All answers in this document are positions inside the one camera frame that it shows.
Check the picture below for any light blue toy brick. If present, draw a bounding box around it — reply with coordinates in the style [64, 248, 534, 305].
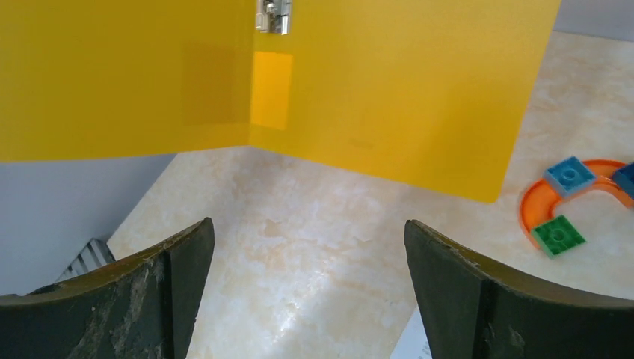
[542, 156, 597, 198]

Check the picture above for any green toy brick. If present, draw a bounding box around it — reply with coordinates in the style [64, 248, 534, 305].
[530, 215, 586, 258]

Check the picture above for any orange curved toy track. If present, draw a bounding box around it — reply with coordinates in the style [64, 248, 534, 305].
[519, 159, 633, 250]

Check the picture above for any orange plastic clip folder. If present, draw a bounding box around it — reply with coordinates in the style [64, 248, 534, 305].
[1, 1, 560, 203]

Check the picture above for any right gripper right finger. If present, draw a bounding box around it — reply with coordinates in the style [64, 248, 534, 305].
[404, 220, 633, 358]

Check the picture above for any dark blue toy brick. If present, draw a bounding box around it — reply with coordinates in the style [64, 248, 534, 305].
[611, 162, 634, 200]

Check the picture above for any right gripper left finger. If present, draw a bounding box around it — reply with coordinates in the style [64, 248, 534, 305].
[1, 218, 215, 358]

